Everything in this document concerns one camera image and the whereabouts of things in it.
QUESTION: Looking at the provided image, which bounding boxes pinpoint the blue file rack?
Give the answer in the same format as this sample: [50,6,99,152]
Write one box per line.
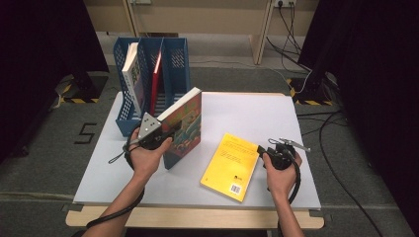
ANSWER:
[113,37,192,138]

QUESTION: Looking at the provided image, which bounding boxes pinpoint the wooden table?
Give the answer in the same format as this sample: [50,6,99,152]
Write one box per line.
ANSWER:
[64,91,325,230]

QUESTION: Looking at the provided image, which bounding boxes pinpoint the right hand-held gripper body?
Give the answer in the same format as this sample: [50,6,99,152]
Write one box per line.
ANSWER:
[266,137,311,171]

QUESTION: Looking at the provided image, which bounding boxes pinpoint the yellow book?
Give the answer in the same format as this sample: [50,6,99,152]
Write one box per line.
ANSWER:
[200,132,261,203]

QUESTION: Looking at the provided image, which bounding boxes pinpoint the red book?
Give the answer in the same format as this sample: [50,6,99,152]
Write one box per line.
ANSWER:
[148,48,163,117]

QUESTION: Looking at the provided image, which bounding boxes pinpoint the black stand base striped tape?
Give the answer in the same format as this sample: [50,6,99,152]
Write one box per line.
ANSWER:
[53,73,110,105]
[286,73,340,107]

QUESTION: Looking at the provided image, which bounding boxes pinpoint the person's right hand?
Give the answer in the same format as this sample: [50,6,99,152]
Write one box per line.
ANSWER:
[263,152,303,198]

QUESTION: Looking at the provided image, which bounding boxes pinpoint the person's left hand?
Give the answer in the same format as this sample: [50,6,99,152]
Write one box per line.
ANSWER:
[129,127,174,181]

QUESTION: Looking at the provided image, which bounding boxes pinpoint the black curtain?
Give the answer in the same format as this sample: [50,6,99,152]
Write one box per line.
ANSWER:
[0,0,111,164]
[297,0,419,236]

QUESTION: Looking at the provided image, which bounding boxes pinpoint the white table board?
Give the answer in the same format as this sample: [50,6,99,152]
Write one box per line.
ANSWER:
[72,92,322,210]

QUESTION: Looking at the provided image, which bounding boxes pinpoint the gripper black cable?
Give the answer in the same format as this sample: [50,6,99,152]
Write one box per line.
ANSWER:
[276,157,301,237]
[86,126,146,229]

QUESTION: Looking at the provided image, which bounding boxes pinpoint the white picture-grid book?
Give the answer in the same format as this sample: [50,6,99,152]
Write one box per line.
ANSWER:
[121,41,146,117]

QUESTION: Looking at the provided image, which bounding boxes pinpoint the black plugged cables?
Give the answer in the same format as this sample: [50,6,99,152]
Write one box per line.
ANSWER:
[266,1,312,73]

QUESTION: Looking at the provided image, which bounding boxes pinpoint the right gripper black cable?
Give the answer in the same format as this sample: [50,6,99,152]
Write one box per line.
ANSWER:
[276,157,301,237]

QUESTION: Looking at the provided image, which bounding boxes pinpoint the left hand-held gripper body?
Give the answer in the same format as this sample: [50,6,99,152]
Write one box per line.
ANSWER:
[137,112,164,151]

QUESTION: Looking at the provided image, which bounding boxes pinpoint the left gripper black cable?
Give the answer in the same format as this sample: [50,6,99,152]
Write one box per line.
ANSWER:
[86,126,146,229]

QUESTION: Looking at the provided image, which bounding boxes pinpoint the beige wooden desk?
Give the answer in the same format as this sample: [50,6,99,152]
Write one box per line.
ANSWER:
[83,0,320,66]

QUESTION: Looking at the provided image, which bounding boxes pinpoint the teal illustrated book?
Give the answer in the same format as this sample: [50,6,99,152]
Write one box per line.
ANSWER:
[156,86,203,171]

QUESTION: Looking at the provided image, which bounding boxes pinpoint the white floor cable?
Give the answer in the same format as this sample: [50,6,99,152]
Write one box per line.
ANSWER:
[189,58,312,95]

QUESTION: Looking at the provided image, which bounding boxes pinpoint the long black floor cable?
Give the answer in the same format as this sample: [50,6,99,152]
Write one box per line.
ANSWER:
[295,110,384,237]

